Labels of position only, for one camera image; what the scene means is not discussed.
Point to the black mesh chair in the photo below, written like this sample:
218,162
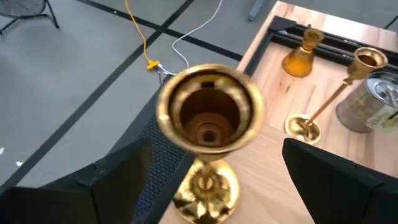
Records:
21,7

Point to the silver tin can with tag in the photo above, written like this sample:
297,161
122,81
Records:
357,109

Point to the tall brass candlestick holder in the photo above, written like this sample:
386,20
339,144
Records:
202,186
301,129

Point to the black table rail frame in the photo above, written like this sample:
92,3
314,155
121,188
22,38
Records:
334,46

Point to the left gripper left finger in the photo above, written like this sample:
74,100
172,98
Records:
93,199

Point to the grey desk foot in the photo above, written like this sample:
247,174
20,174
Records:
256,11

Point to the wooden shelf riser black frame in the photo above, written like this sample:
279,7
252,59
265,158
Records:
267,186

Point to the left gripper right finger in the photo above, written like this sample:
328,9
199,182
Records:
342,199

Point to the amber ribbed glass candle holder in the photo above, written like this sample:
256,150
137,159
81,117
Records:
298,63

